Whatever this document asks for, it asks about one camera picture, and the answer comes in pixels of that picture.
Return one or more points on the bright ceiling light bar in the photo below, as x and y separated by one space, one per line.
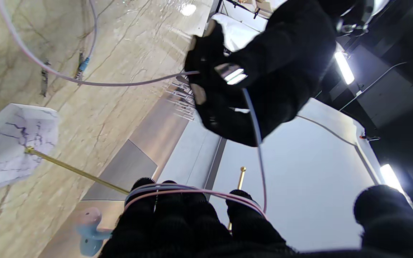
344 68
391 177

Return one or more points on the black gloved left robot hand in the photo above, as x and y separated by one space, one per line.
289 64

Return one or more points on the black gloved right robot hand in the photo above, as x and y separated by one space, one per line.
177 229

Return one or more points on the clear acrylic name holder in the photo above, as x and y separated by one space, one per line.
188 114
183 104
173 94

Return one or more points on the gold T rack marble base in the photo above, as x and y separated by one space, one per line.
9 150

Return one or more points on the brown wooden conference table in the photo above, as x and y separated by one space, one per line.
163 125

